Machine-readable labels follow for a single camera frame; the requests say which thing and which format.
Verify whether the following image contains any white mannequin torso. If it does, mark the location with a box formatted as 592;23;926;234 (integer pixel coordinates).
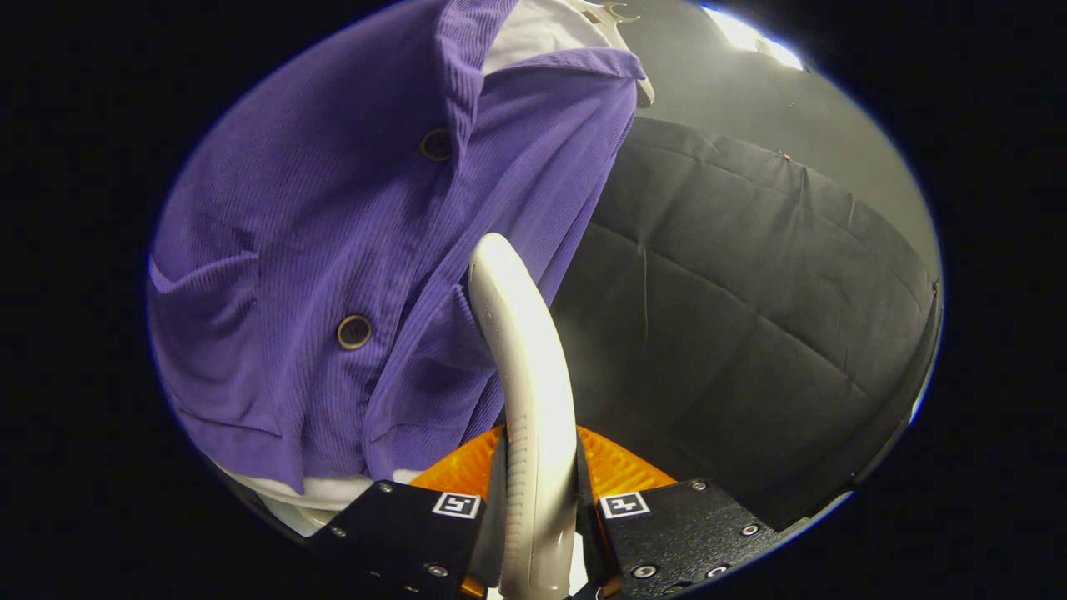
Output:
218;0;603;536

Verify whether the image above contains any purple jacket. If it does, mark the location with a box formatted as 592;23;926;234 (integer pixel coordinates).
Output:
148;0;647;494

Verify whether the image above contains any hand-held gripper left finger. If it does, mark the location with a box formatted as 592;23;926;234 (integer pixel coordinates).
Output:
304;425;508;600

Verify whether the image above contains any plain black side cloth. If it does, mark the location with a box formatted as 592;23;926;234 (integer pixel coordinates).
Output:
550;117;943;532

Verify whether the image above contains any white clothes hanger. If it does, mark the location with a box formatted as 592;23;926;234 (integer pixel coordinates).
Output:
575;0;657;108

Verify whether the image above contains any white garment steamer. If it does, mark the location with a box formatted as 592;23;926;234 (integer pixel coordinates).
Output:
467;232;579;600

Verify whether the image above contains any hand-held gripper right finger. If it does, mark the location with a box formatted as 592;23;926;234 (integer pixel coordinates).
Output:
575;425;784;600

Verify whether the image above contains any ceiling light panel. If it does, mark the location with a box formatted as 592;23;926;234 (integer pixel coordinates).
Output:
703;4;806;73

